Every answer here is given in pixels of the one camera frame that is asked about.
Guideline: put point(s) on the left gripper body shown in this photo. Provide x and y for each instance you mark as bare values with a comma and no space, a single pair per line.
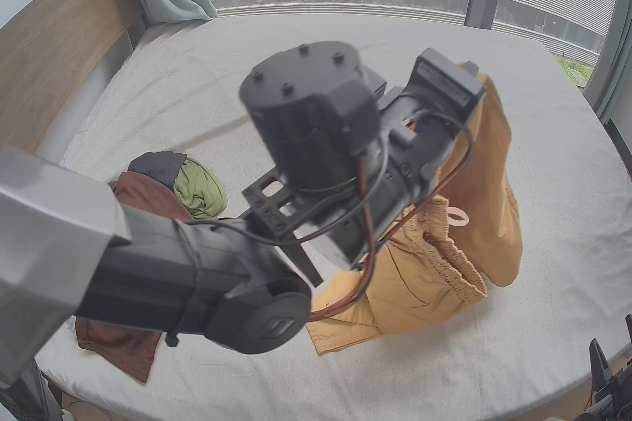
419,162

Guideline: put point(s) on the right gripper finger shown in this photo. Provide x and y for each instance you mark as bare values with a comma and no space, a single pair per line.
601,374
628,360

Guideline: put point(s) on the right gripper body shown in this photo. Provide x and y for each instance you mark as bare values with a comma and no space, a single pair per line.
614,404

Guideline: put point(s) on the tan shorts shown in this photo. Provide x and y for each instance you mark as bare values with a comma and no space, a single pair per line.
444,300

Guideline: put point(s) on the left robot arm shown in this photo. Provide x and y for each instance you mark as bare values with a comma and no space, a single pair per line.
148,271

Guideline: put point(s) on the bed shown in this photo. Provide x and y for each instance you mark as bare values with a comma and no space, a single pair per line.
296,34

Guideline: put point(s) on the green garment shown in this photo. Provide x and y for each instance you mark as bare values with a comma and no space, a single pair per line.
200,187

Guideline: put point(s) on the black garment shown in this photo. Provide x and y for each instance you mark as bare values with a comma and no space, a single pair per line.
155,167

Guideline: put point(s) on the brown garment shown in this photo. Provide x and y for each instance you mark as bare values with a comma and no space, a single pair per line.
148,197

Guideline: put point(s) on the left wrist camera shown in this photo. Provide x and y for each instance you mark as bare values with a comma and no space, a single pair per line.
444,83

